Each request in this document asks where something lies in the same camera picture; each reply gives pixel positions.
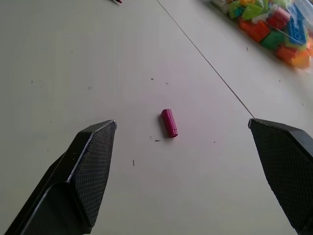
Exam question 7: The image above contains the clear bag of toy bricks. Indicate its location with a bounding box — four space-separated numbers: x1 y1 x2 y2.
204 0 313 72

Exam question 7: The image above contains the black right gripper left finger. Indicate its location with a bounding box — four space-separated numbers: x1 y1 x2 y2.
4 119 117 235

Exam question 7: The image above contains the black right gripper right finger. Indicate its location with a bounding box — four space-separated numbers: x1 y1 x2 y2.
247 118 313 235

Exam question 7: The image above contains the magenta plastic cylinder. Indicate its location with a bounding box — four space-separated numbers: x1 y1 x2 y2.
160 109 179 139

